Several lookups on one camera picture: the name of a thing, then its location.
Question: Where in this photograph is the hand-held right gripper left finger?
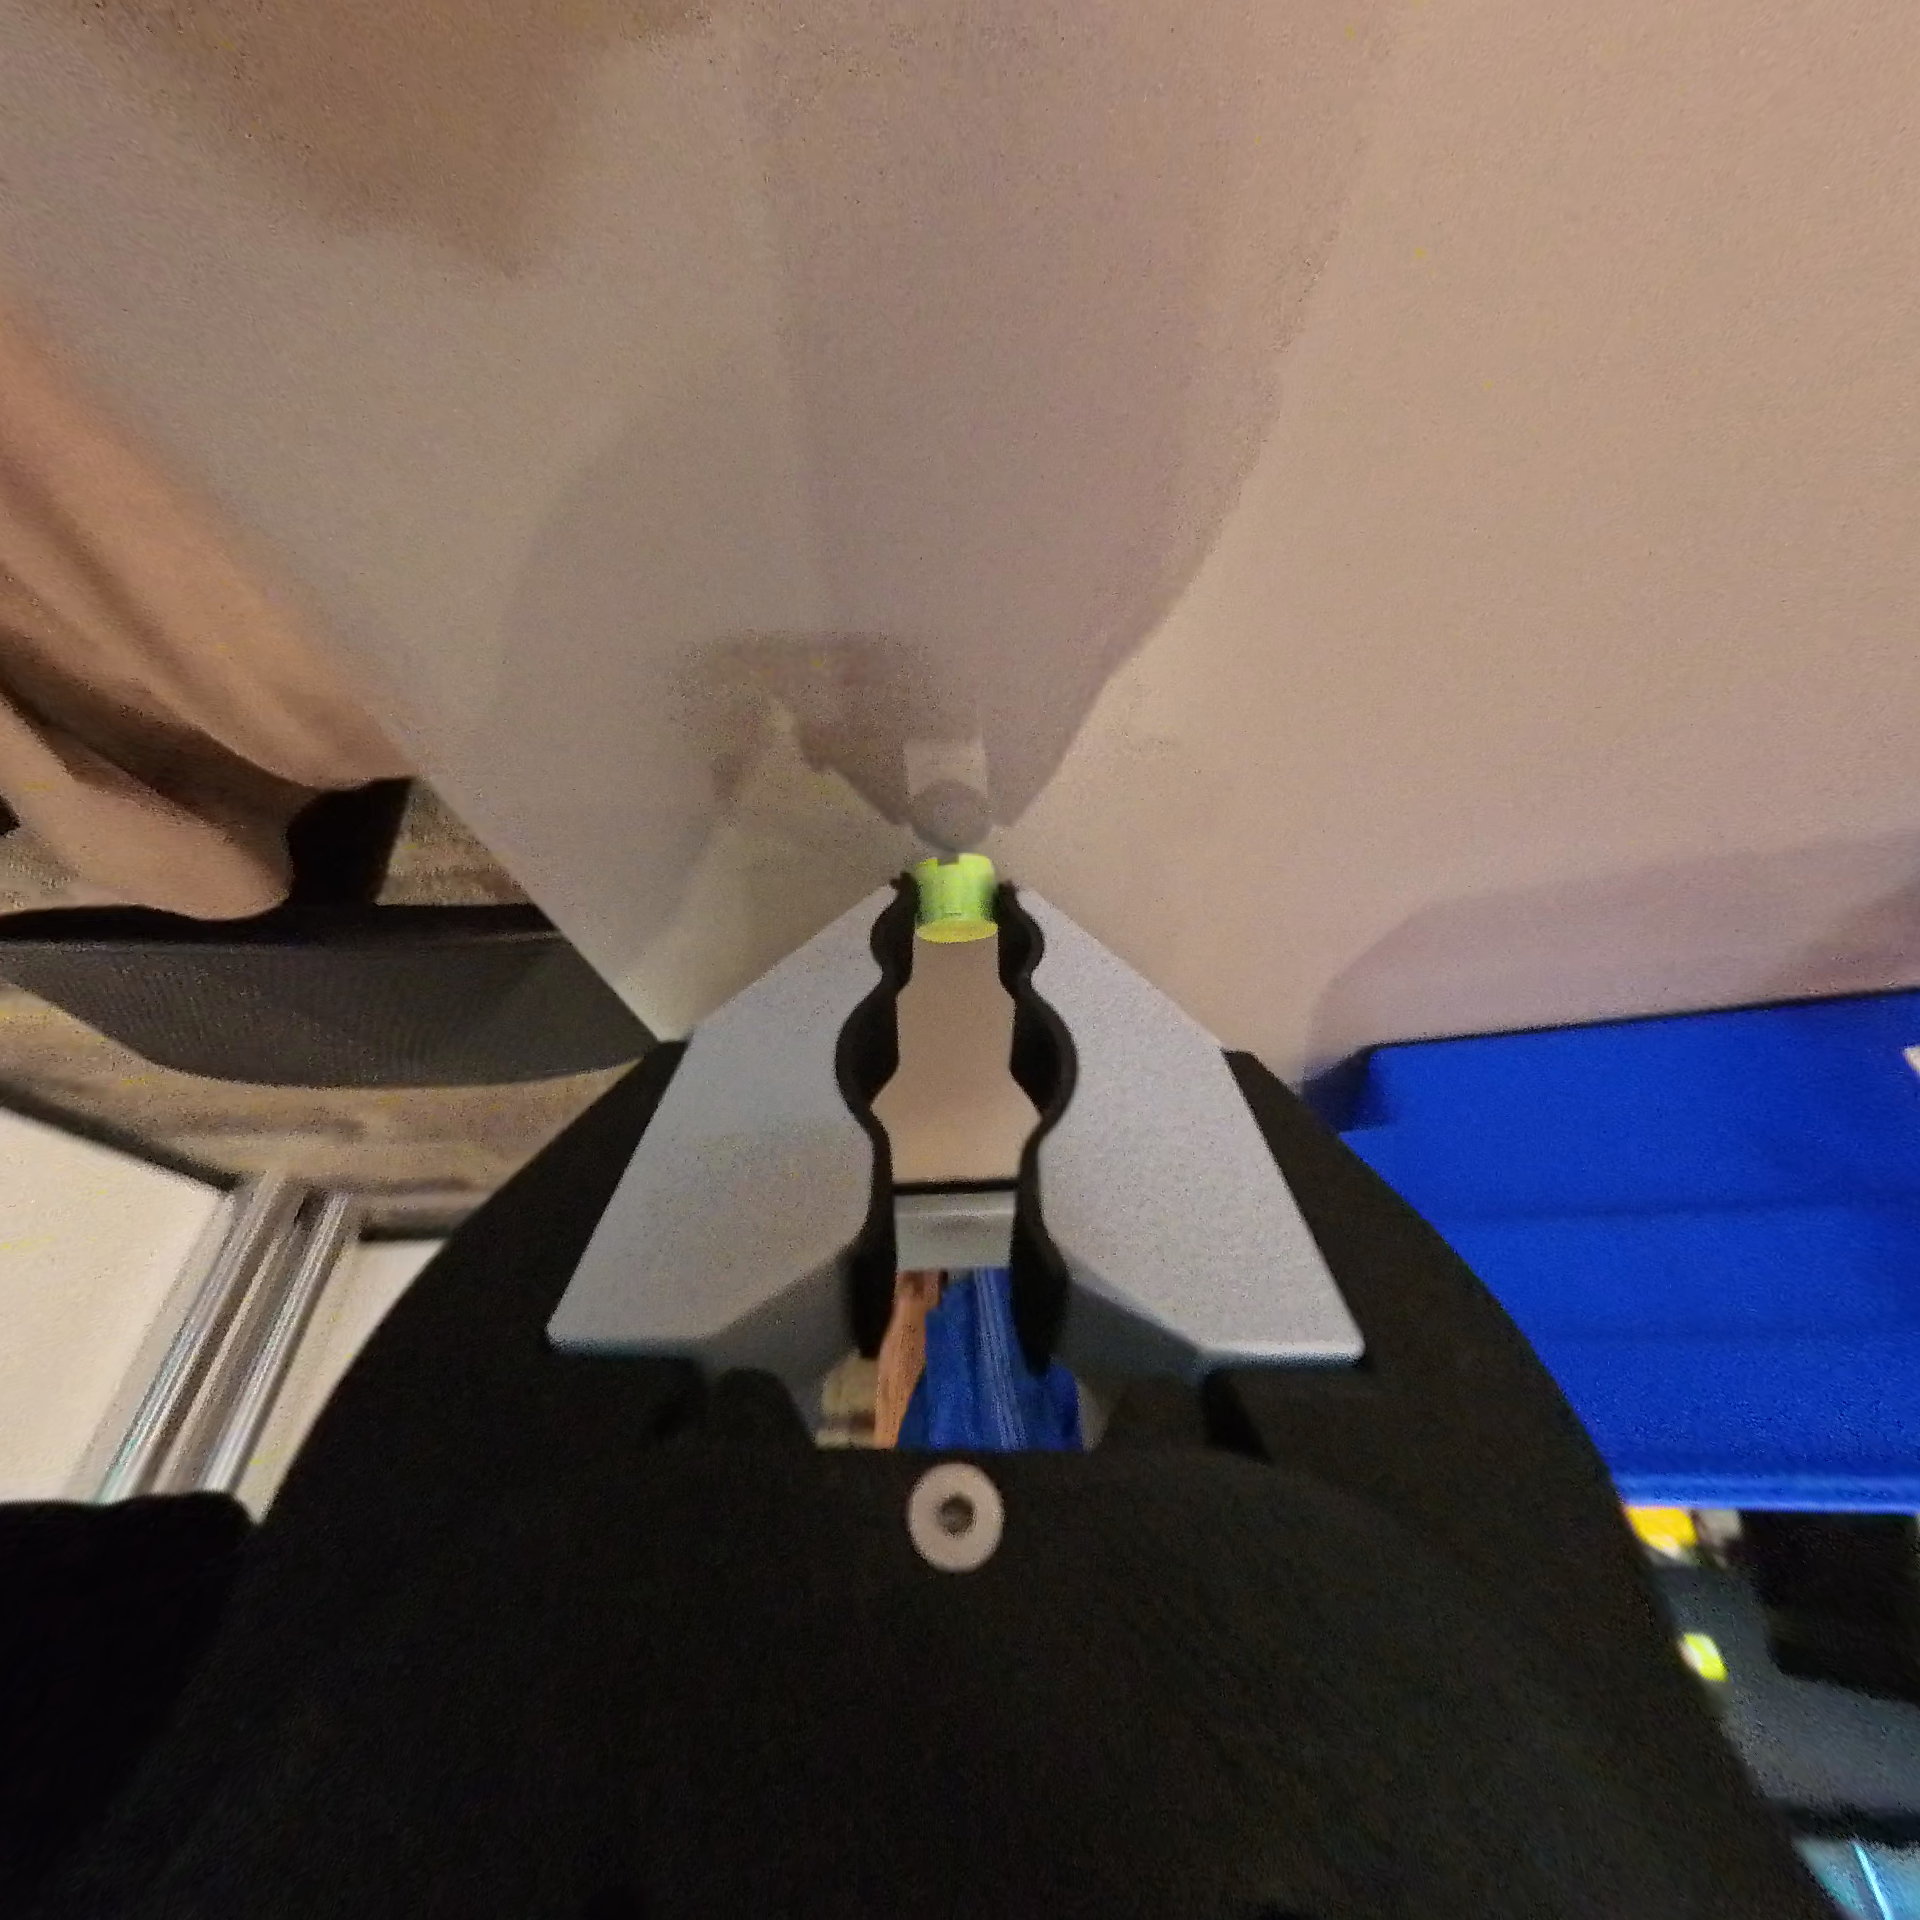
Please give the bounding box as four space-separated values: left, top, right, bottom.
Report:
545 878 923 1373

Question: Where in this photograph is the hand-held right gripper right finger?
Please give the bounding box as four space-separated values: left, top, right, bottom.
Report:
990 881 1369 1389

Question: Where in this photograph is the small lime round brick piece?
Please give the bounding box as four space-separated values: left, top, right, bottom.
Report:
909 852 998 943

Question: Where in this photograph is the blue plastic bin white tag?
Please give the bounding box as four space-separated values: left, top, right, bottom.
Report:
1302 997 1920 1517

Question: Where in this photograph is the silver metal rail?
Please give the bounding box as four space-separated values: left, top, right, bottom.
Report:
67 1167 369 1501

